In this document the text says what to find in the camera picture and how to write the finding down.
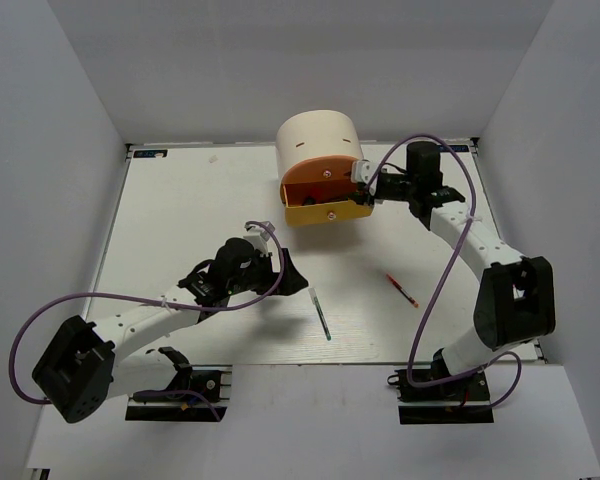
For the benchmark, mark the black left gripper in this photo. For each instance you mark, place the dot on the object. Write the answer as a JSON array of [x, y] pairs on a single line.
[[292, 280]]

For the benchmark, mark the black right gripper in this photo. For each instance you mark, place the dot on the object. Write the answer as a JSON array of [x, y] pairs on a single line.
[[368, 198]]

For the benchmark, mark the green pen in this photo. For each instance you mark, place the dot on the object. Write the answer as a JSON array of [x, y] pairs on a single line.
[[320, 313]]

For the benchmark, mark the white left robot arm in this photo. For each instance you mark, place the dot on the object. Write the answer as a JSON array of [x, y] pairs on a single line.
[[89, 362]]

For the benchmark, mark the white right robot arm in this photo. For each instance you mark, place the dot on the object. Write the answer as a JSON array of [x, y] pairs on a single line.
[[515, 302]]

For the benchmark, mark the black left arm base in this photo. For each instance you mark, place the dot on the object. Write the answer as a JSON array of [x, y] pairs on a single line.
[[193, 394]]

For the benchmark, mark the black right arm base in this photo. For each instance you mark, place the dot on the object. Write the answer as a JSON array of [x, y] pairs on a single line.
[[467, 401]]

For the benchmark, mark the cream cylindrical drawer cabinet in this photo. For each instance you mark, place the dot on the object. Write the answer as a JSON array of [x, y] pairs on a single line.
[[314, 134]]

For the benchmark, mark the blue label sticker right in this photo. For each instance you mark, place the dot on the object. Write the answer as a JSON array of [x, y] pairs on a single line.
[[458, 148]]

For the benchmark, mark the blue label sticker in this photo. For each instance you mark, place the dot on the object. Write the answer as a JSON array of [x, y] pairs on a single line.
[[150, 153], [458, 148]]

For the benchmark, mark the red pen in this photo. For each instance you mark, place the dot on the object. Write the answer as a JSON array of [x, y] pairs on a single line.
[[402, 291]]

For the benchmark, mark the blue label sticker left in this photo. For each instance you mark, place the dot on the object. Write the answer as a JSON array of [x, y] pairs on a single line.
[[150, 153]]

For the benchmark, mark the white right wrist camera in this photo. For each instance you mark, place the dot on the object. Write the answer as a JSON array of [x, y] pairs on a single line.
[[362, 171]]

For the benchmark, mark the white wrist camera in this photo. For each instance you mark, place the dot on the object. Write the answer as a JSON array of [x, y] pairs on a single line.
[[258, 234], [362, 171]]

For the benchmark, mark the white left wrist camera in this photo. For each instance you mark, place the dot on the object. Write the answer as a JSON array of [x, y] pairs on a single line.
[[258, 234]]

